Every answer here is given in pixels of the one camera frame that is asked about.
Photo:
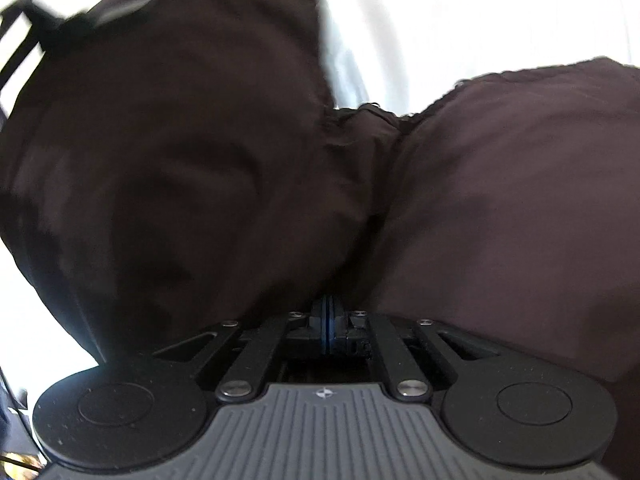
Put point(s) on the light blue bed sheet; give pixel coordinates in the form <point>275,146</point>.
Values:
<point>35,310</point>

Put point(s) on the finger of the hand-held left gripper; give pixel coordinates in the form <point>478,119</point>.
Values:
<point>75,24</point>

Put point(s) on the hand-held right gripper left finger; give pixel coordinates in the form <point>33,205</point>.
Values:
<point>272,347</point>

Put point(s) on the dark brown jacket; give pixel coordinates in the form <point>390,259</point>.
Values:
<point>280,175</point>

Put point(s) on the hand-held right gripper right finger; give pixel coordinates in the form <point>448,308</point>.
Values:
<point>385,355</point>

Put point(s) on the white curtain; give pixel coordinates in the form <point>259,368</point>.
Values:
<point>475,20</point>

